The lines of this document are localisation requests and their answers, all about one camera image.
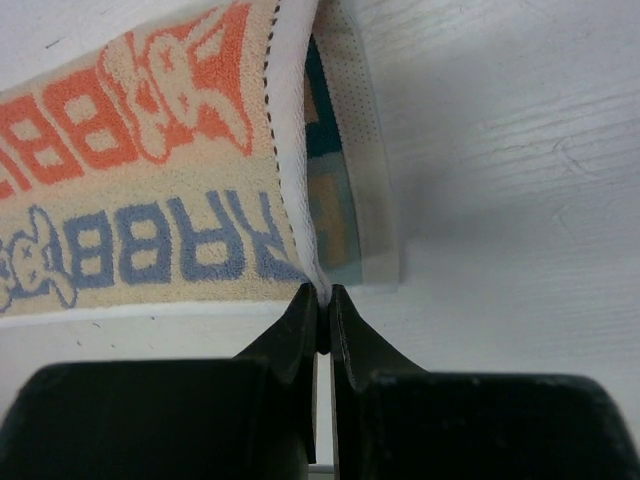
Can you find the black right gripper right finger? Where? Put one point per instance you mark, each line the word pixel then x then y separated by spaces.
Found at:
pixel 396 420

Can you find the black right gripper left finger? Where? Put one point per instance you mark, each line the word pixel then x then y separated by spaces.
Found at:
pixel 251 416

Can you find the patterned white cloth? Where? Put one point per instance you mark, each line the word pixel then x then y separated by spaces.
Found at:
pixel 227 152

